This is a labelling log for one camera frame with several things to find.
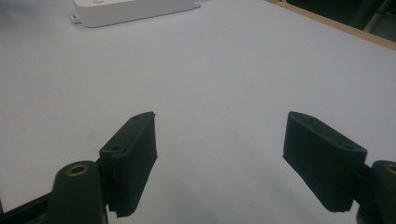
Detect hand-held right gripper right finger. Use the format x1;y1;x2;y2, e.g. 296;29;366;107
282;110;369;214

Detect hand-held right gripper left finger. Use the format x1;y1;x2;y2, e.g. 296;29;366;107
98;111;159;218

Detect white plastic box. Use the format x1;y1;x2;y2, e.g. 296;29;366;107
68;0;203;29

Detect dark metal stand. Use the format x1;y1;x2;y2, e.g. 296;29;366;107
362;0;396;43

